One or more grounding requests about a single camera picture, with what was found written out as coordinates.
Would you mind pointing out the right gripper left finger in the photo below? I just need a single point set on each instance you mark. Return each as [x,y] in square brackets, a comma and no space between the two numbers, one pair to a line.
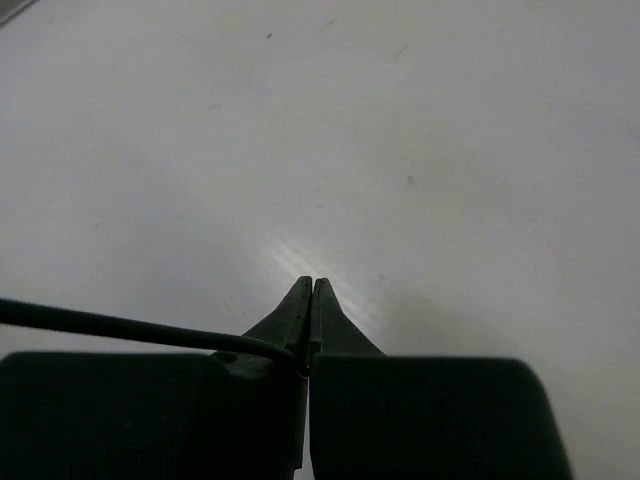
[209,406]

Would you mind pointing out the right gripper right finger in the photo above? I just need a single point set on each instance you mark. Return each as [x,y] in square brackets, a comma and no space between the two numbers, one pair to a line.
[376,416]

